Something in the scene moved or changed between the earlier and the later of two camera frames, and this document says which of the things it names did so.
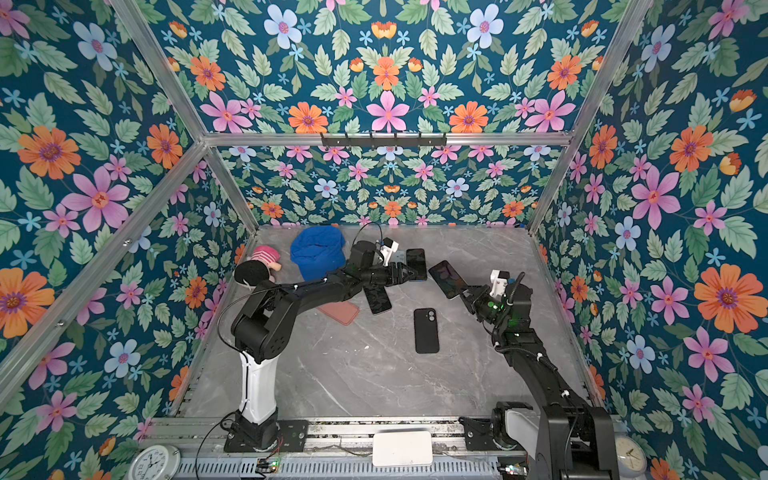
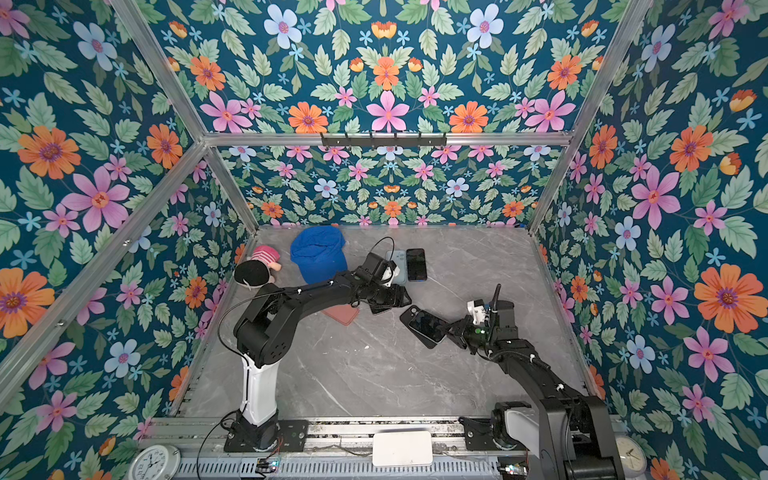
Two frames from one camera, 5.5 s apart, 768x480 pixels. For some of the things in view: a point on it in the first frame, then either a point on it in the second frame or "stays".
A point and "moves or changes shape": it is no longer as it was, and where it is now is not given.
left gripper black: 398,278 → 397,297
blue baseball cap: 318,250 stays
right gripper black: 476,301 → 461,336
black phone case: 426,332 moves or changes shape
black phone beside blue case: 416,260 stays
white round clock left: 155,462 stays
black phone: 450,282 → 430,326
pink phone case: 343,311 stays
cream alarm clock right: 631,457 stays
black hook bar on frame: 383,142 stays
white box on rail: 402,448 stays
